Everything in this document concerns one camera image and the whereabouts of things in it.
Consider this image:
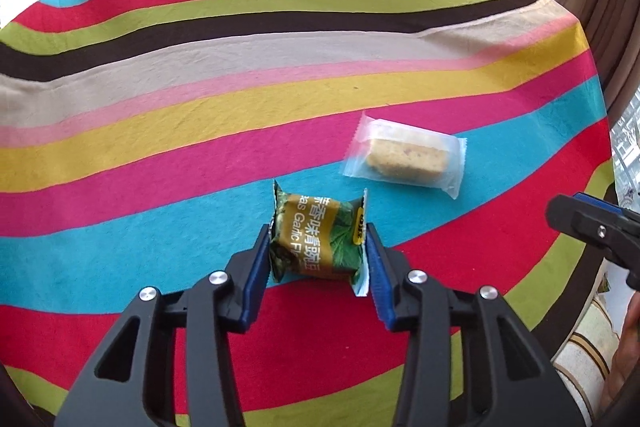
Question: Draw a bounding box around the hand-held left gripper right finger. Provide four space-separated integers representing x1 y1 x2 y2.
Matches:
365 222 583 427

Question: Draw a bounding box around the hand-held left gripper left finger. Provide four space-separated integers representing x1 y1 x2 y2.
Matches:
54 223 273 427

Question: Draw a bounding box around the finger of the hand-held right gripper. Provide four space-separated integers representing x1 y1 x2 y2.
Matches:
572 192 640 226
546 195 640 267

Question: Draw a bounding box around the olive green snack packet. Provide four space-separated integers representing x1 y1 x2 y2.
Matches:
269 179 370 297

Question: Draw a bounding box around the frosted pastry packet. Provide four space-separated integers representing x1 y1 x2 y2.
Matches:
342 112 467 200

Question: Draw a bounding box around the colourful striped blanket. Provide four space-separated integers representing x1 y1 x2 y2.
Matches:
0 0 618 427

